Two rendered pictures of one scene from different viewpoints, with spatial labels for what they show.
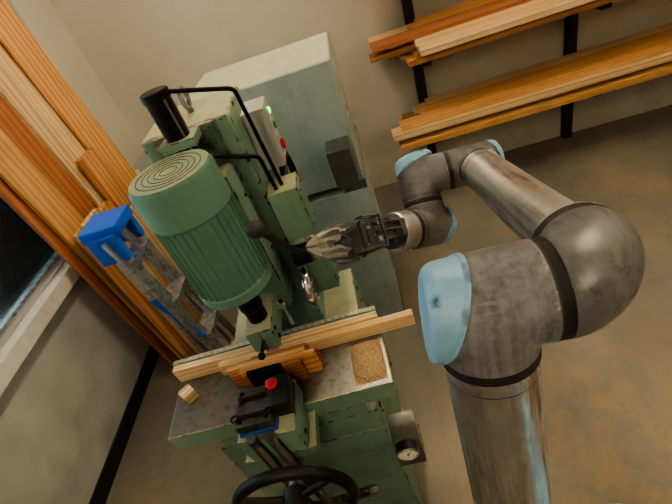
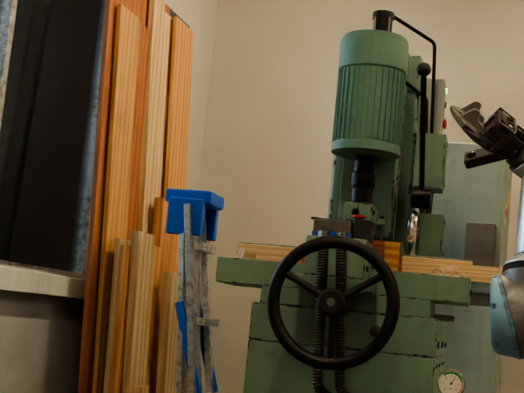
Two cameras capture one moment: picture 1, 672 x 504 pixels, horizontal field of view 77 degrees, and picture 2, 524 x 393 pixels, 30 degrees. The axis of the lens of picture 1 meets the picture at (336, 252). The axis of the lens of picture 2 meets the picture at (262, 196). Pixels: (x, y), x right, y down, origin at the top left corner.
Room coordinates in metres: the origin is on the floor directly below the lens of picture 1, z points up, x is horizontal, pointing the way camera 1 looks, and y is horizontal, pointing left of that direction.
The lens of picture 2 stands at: (-1.67, 0.26, 0.75)
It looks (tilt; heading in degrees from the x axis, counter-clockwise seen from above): 7 degrees up; 5
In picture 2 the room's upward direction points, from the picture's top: 6 degrees clockwise
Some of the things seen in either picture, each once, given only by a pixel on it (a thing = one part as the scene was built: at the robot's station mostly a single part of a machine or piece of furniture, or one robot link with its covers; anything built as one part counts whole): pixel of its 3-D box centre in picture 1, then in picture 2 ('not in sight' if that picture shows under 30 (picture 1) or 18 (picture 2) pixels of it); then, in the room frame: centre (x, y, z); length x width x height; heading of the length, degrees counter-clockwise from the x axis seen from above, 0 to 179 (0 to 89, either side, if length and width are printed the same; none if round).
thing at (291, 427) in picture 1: (274, 419); (338, 259); (0.61, 0.29, 0.91); 0.15 x 0.14 x 0.09; 82
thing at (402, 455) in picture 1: (407, 450); (451, 387); (0.56, 0.01, 0.65); 0.06 x 0.04 x 0.08; 82
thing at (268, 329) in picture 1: (266, 322); (361, 222); (0.82, 0.24, 1.03); 0.14 x 0.07 x 0.09; 172
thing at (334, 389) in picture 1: (281, 397); (342, 281); (0.70, 0.27, 0.87); 0.61 x 0.30 x 0.06; 82
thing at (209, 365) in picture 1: (274, 347); (351, 262); (0.82, 0.26, 0.92); 0.60 x 0.02 x 0.05; 82
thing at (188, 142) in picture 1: (175, 129); (381, 44); (0.94, 0.22, 1.54); 0.08 x 0.08 x 0.17; 82
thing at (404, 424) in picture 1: (407, 437); not in sight; (0.62, 0.00, 0.58); 0.12 x 0.08 x 0.08; 172
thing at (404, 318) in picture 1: (315, 343); (395, 267); (0.79, 0.14, 0.92); 0.55 x 0.02 x 0.04; 82
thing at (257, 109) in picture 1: (265, 133); (433, 109); (1.10, 0.06, 1.40); 0.10 x 0.06 x 0.16; 172
